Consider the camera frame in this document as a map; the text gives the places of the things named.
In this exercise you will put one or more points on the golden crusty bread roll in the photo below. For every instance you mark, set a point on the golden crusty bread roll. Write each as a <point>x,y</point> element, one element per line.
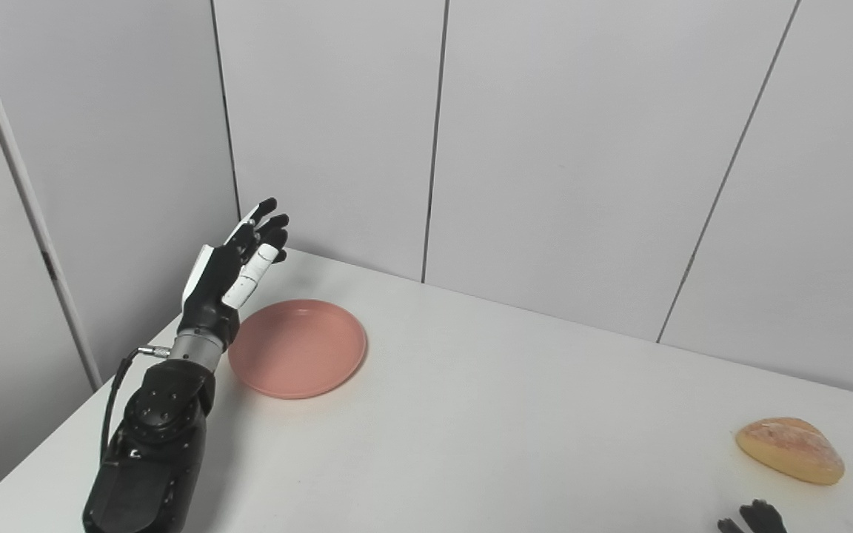
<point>789,450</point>

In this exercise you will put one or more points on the black and white right hand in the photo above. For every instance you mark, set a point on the black and white right hand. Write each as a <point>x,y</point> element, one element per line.
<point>760,518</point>

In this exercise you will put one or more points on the black and white left hand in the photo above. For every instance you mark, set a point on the black and white left hand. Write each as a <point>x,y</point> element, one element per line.
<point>212,285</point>

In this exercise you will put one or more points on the pink round plate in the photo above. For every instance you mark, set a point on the pink round plate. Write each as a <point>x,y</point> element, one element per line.
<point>297,348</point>

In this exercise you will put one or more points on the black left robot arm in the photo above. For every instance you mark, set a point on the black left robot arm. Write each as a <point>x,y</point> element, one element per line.
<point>152,451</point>

